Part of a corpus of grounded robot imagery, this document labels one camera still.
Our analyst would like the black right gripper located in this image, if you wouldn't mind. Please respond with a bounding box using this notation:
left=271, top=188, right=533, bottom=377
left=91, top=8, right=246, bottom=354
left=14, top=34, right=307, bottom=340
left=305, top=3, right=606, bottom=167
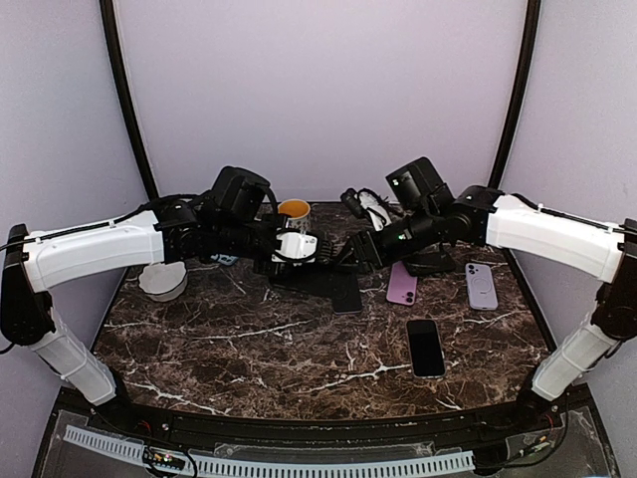
left=331, top=205, right=441, bottom=274

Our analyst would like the black phone purple edge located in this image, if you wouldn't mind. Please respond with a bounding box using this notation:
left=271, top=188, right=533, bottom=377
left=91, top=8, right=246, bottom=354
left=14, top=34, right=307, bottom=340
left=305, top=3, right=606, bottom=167
left=330, top=274, right=362, bottom=315

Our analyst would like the clear magsafe phone case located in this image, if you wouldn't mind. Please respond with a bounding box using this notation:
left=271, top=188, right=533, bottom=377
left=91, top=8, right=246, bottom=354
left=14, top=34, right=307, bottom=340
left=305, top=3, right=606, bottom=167
left=405, top=318, right=447, bottom=380

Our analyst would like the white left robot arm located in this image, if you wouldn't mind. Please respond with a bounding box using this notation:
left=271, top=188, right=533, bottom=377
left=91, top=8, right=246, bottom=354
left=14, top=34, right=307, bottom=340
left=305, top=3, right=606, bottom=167
left=1, top=166, right=314, bottom=434

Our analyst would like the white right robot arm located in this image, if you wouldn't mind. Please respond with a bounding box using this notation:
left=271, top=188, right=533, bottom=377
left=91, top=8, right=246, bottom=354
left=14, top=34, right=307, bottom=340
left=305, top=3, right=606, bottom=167
left=335, top=157, right=636, bottom=432

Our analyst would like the light blue phone case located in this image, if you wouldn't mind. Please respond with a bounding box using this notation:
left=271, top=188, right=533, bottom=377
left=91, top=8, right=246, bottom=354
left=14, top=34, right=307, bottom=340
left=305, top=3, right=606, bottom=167
left=211, top=254, right=239, bottom=267

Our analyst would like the pink phone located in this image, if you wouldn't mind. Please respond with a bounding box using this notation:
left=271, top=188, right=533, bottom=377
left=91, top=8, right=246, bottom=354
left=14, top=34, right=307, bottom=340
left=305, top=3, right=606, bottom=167
left=386, top=262, right=418, bottom=307

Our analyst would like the black phone case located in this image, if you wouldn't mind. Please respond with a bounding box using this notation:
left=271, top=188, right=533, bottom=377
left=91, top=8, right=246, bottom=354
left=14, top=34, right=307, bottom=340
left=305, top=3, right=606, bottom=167
left=403, top=244, right=457, bottom=277

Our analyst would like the lilac phone case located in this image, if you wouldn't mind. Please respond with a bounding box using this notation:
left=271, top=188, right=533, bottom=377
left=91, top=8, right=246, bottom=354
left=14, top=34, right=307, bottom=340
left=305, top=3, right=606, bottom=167
left=465, top=263, right=499, bottom=311

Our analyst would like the white mug orange inside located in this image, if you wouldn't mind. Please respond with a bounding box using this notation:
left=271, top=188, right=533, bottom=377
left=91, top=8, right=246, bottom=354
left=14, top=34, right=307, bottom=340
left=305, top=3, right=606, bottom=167
left=278, top=199, right=312, bottom=232

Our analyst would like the white scalloped bowl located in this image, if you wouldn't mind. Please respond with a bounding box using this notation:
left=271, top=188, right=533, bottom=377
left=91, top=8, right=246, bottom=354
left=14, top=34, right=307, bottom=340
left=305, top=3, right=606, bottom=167
left=137, top=262, right=188, bottom=303

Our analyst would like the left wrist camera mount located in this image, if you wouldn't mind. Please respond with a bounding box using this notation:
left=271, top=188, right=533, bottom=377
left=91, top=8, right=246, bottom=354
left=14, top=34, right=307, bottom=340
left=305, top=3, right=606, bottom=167
left=272, top=229, right=333, bottom=265

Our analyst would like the white slotted cable duct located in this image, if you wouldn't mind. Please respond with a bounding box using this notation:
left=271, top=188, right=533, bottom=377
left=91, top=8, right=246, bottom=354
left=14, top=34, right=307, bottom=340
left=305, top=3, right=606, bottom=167
left=63, top=423, right=476, bottom=477

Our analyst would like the black front table rail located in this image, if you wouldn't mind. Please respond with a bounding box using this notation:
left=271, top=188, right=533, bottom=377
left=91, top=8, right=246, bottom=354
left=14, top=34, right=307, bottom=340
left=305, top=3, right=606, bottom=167
left=54, top=385, right=598, bottom=452

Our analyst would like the black left frame post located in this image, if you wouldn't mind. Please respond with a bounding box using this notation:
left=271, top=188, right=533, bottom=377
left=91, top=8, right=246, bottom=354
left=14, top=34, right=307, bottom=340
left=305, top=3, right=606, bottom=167
left=99, top=0, right=159, bottom=200

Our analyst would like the black frame post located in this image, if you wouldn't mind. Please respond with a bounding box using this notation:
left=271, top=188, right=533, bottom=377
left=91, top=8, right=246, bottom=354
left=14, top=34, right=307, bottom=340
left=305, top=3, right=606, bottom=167
left=487, top=0, right=542, bottom=188
left=99, top=0, right=159, bottom=200

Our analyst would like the black right frame post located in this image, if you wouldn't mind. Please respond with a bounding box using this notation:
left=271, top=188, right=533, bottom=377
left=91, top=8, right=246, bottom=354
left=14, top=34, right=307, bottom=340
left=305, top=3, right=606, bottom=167
left=487, top=0, right=542, bottom=188

